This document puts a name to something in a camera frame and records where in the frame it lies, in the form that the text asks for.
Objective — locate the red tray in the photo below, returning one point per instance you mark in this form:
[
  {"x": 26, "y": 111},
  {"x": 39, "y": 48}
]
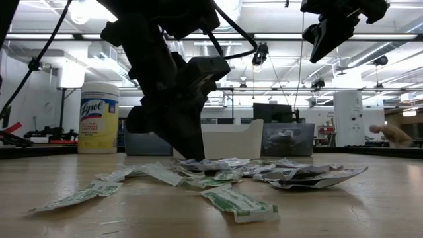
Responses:
[{"x": 64, "y": 142}]

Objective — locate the black metal stand frame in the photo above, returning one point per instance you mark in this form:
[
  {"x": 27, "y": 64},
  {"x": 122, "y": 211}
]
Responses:
[{"x": 232, "y": 102}]

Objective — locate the yellow Lysol wipes canister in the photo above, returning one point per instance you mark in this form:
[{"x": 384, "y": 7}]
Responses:
[{"x": 98, "y": 122}]

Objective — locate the black background robot arm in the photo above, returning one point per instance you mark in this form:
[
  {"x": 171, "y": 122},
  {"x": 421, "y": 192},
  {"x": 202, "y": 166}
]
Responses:
[{"x": 53, "y": 132}]

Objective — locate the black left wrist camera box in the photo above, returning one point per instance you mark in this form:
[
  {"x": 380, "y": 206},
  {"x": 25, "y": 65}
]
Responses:
[{"x": 206, "y": 69}]

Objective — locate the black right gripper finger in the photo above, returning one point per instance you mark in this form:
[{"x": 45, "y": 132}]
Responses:
[
  {"x": 311, "y": 33},
  {"x": 333, "y": 36}
]

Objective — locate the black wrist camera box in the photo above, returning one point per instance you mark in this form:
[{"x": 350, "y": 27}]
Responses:
[
  {"x": 376, "y": 10},
  {"x": 206, "y": 69}
]

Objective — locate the white box fixture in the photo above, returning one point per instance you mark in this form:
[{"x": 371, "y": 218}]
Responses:
[{"x": 70, "y": 77}]

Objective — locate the white pillar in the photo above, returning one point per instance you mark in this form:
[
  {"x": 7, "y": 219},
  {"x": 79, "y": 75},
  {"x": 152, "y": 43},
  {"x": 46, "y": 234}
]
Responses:
[{"x": 348, "y": 119}]

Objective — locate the black vertical pole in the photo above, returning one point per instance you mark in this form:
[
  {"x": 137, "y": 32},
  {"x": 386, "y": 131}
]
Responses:
[{"x": 62, "y": 109}]

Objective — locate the person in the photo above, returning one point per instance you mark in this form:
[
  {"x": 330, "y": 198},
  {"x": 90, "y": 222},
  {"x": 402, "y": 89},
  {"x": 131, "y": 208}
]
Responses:
[{"x": 391, "y": 134}]

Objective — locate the white plastic bin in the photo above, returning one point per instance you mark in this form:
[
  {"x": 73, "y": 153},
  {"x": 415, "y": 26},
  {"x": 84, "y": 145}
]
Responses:
[{"x": 231, "y": 142}]

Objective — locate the translucent grey plastic bin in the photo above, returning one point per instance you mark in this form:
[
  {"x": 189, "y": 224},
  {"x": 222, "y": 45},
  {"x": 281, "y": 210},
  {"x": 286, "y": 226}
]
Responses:
[
  {"x": 145, "y": 145},
  {"x": 291, "y": 130}
]

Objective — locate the glowing wall lamp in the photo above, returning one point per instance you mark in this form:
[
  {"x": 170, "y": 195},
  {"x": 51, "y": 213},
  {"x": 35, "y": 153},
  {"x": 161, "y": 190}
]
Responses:
[{"x": 409, "y": 113}]

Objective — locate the black ceiling-mounted device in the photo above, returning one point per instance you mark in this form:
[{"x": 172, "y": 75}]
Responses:
[
  {"x": 318, "y": 84},
  {"x": 380, "y": 60},
  {"x": 31, "y": 66},
  {"x": 260, "y": 54}
]

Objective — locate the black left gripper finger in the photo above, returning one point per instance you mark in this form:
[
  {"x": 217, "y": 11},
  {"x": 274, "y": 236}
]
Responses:
[
  {"x": 178, "y": 132},
  {"x": 206, "y": 94}
]

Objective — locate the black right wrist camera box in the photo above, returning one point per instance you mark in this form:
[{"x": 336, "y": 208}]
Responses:
[{"x": 376, "y": 10}]

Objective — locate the red shelf cart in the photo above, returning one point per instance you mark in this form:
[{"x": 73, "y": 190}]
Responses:
[{"x": 327, "y": 134}]

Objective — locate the black computer monitor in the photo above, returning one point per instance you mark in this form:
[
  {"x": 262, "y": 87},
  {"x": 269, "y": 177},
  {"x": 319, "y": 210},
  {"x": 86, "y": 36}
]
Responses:
[{"x": 272, "y": 114}]

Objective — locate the black metal table frame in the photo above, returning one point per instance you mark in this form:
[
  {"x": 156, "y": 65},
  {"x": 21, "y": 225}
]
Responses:
[{"x": 33, "y": 152}]

